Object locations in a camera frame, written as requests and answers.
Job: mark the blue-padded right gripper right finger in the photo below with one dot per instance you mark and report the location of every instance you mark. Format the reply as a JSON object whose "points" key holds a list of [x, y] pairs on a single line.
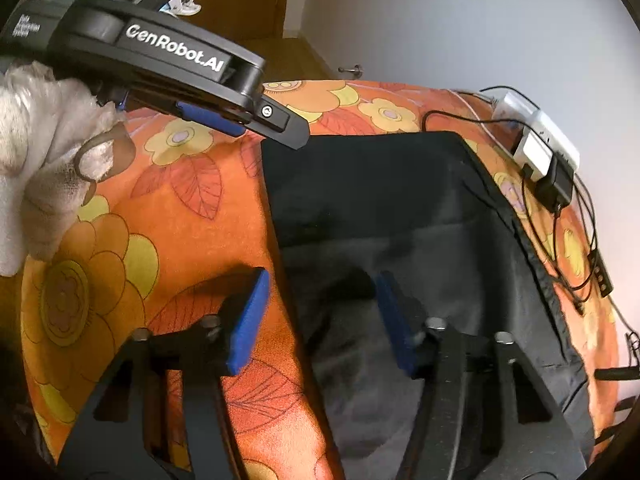
{"points": [[432, 352]]}

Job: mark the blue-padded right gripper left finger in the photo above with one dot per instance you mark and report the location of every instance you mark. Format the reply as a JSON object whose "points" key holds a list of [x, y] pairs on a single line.
{"points": [[219, 346]]}

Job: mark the black pants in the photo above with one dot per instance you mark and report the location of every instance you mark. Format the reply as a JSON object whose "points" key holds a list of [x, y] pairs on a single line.
{"points": [[423, 207]]}

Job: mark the white gloved left hand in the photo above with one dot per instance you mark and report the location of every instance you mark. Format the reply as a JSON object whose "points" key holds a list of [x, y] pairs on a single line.
{"points": [[57, 143]]}

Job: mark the white clip-on desk lamp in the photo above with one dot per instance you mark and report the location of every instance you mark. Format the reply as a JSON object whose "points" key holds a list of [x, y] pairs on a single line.
{"points": [[181, 7]]}

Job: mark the orange floral bed sheet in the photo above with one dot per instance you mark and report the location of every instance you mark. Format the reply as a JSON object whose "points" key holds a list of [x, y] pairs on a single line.
{"points": [[161, 244]]}

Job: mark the black power adapter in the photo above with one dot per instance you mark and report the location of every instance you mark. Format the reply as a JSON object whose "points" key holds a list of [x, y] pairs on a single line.
{"points": [[555, 190]]}

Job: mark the white power adapter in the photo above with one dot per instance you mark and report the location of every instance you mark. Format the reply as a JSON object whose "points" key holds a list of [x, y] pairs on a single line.
{"points": [[533, 153]]}

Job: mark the white power strip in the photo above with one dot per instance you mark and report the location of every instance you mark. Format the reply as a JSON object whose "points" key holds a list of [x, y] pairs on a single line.
{"points": [[519, 111]]}

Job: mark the black inline cable controller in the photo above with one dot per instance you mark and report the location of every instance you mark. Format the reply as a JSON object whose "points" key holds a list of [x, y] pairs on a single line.
{"points": [[600, 274]]}

